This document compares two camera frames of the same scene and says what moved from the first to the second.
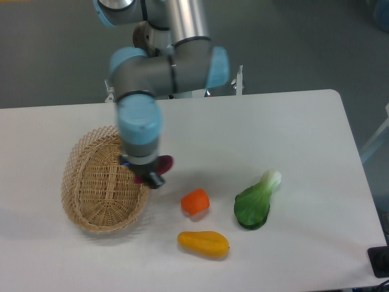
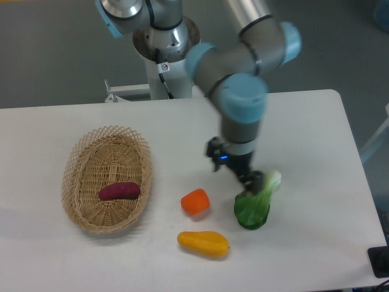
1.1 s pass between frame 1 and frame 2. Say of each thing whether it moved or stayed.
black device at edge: stayed
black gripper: moved
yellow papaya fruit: stayed
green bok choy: stayed
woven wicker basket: stayed
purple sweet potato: moved
